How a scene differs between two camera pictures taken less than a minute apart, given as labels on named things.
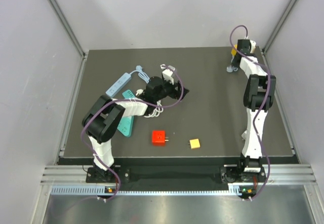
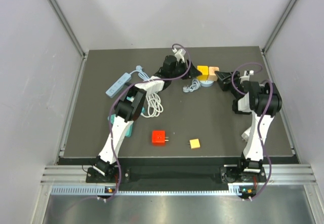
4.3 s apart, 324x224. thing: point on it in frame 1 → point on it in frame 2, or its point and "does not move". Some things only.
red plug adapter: (159, 138) does not move
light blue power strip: (113, 90) does not move
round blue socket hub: (230, 68) → (196, 84)
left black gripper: (174, 93) → (193, 72)
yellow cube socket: (233, 51) → (204, 70)
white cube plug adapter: (243, 135) does not move
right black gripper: (233, 64) → (223, 79)
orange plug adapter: (195, 144) does not move
